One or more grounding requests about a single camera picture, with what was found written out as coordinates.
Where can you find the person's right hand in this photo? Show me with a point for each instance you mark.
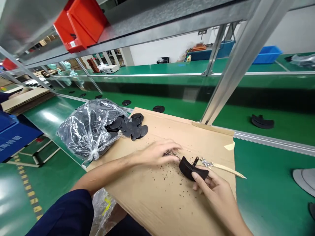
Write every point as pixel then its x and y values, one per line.
pixel 216 189

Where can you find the person's left hand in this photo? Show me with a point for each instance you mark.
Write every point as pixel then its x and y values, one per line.
pixel 152 153

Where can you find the black curved rubber part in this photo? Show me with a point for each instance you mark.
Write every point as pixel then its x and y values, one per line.
pixel 188 168

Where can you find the pile of black oval parts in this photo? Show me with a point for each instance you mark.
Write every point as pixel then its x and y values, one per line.
pixel 134 127

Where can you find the brown cardboard sheet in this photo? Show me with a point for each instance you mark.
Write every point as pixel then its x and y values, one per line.
pixel 172 196

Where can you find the strip of beige tape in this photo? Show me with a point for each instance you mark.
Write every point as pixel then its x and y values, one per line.
pixel 229 146

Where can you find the clear bag of black parts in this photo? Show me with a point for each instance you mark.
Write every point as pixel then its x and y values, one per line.
pixel 86 127

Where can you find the empty clear plastic bag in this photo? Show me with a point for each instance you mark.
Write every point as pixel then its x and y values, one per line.
pixel 103 209

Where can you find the person's body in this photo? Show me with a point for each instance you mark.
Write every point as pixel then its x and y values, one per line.
pixel 130 227

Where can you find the black crescent part pair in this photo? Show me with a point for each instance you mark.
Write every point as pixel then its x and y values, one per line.
pixel 262 122

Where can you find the grey round base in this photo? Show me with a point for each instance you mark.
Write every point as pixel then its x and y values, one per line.
pixel 305 180

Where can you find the black open box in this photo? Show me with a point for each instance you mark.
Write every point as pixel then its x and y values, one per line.
pixel 163 60

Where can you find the white box device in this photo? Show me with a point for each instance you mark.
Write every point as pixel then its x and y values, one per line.
pixel 110 69

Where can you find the black rounded object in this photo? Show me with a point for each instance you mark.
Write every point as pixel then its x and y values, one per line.
pixel 312 211

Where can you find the brown wooden holder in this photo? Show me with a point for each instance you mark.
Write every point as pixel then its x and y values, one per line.
pixel 93 65

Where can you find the teal figurines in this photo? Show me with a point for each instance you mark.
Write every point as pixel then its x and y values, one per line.
pixel 64 71

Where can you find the stack of flat cardboard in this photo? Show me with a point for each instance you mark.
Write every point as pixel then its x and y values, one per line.
pixel 27 99

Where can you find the blue plastic crate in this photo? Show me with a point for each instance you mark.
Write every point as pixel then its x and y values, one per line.
pixel 14 137

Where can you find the blue plastic bin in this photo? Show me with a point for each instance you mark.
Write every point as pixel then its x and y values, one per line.
pixel 267 54

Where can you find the large red plastic bin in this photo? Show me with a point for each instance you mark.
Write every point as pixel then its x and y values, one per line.
pixel 78 24

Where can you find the crumpled bag with dark parts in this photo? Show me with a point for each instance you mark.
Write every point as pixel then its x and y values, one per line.
pixel 301 60

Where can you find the small red plastic bin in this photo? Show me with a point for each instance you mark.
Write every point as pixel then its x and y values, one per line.
pixel 9 64

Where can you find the metal workbench frame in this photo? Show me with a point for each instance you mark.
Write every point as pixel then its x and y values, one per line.
pixel 236 61

